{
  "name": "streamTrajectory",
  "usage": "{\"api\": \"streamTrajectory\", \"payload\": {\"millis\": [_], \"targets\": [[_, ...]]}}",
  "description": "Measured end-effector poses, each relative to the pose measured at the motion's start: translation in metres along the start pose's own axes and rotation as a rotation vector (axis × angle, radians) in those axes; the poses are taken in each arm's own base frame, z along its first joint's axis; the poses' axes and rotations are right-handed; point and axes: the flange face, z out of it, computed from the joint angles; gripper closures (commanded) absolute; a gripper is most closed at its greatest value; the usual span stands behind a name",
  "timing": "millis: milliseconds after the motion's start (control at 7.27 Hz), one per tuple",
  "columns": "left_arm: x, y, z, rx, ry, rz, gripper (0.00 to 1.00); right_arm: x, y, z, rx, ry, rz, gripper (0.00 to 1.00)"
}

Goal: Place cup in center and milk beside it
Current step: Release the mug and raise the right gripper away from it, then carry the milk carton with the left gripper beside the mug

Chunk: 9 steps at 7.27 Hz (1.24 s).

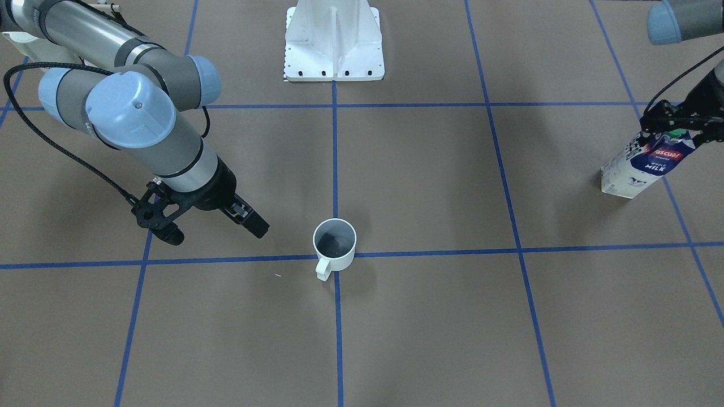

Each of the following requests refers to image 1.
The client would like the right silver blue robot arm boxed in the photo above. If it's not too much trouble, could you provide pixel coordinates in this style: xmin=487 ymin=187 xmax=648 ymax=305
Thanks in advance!
xmin=2 ymin=1 xmax=269 ymax=245

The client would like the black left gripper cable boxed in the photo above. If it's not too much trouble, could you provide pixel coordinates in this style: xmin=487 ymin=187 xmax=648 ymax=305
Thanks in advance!
xmin=644 ymin=46 xmax=724 ymax=114

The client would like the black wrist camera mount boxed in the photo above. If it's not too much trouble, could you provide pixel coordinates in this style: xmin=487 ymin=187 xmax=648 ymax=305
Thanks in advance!
xmin=127 ymin=177 xmax=196 ymax=246

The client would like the white ribbed mug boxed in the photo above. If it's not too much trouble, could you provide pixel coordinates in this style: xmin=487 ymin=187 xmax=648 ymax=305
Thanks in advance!
xmin=312 ymin=218 xmax=357 ymax=282

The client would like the white mug with lettering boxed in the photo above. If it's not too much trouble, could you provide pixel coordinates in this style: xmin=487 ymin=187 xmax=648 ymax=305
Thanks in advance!
xmin=2 ymin=31 xmax=82 ymax=63

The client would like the blue white milk carton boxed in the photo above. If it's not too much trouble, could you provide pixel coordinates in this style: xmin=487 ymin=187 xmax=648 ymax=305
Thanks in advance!
xmin=600 ymin=129 xmax=696 ymax=199

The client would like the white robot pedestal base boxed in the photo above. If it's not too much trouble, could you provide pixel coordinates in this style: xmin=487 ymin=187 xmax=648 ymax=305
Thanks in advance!
xmin=283 ymin=1 xmax=385 ymax=82

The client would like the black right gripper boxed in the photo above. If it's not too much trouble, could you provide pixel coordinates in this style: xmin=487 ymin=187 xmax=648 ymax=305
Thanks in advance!
xmin=170 ymin=159 xmax=270 ymax=239

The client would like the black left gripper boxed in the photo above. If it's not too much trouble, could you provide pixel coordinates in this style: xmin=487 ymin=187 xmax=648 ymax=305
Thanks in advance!
xmin=639 ymin=62 xmax=723 ymax=142

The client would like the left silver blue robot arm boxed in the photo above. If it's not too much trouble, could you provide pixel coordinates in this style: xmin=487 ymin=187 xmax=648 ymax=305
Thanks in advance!
xmin=639 ymin=1 xmax=723 ymax=146

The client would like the brown paper table mat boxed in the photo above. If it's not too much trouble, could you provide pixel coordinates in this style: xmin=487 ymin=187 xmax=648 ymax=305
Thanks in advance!
xmin=2 ymin=1 xmax=723 ymax=406

